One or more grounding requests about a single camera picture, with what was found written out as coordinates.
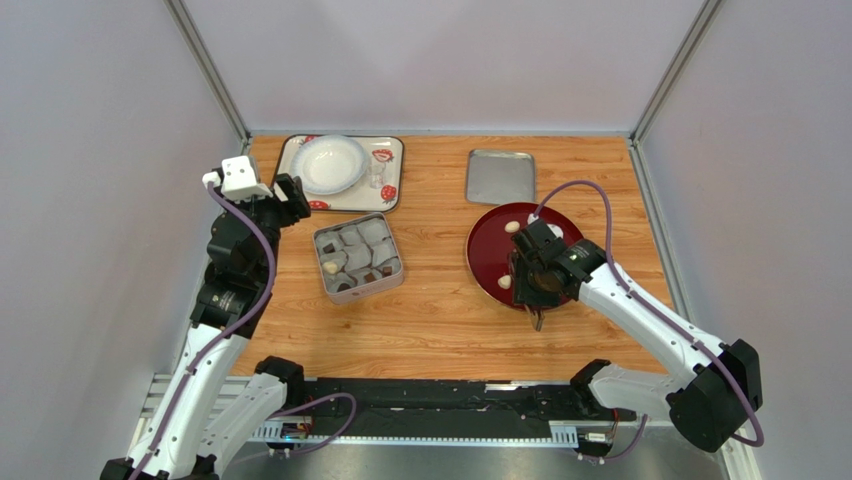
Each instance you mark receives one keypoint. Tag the white ceramic bowl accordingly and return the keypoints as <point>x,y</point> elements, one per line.
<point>329,164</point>

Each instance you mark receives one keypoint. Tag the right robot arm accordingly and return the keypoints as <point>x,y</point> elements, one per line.
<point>709,389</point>

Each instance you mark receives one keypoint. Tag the metal tongs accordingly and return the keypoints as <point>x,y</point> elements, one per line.
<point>536,316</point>

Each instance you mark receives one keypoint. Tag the red round plate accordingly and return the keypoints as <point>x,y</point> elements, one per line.
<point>489,246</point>

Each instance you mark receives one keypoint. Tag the silver tin lid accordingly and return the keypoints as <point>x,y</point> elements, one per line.
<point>497,177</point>

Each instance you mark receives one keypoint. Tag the white chocolate piece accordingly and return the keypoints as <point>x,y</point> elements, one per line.
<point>330,268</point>

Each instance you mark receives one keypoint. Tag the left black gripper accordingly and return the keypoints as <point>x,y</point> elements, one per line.
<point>290,210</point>

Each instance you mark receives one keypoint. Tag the strawberry pattern square tray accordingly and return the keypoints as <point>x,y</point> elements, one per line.
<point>360,197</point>

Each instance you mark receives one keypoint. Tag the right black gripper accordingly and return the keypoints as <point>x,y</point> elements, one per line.
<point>527,282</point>

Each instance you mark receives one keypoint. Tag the square chocolate tin box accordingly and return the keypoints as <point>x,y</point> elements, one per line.
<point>362,245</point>

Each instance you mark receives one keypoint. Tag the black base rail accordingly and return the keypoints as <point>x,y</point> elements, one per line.
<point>449,412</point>

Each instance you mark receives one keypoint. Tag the small clear glass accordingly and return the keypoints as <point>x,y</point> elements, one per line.
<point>376,175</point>

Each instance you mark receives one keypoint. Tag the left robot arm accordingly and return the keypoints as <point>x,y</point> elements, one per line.
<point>185,439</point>

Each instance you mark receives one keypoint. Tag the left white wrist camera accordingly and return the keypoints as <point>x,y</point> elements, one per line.
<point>238,180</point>

